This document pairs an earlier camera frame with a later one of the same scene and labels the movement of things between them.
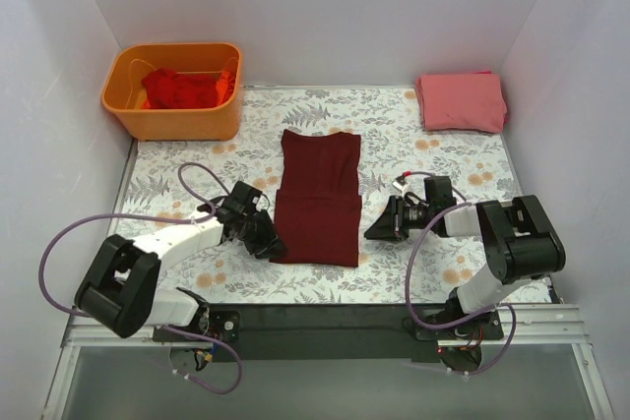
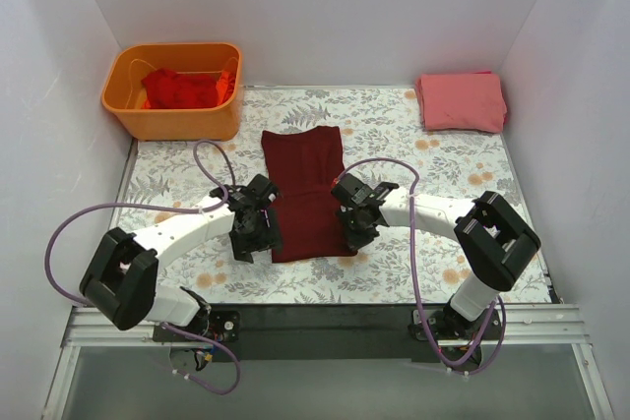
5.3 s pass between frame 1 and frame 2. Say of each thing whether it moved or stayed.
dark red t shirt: moved
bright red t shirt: stayed
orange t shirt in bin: stayed
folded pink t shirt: stayed
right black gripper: moved
